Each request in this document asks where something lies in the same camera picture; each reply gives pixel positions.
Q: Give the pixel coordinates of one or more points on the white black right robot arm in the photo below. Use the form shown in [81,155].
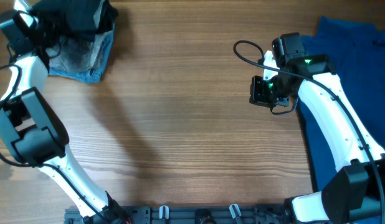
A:
[357,191]

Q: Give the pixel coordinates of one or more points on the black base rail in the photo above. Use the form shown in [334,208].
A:
[258,214]

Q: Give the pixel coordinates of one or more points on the folded blue jeans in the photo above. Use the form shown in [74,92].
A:
[93,75]

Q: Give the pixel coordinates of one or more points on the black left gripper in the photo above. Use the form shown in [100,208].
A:
[46,18]

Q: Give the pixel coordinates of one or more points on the dark blue garment pile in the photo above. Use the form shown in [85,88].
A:
[357,50]

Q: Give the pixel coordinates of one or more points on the black shorts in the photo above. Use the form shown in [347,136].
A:
[78,19]

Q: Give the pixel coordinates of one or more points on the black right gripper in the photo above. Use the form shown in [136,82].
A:
[258,97]

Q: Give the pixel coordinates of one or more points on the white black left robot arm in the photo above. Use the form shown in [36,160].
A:
[33,133]

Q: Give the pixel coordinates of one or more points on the folded grey jeans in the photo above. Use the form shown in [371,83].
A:
[77,55]

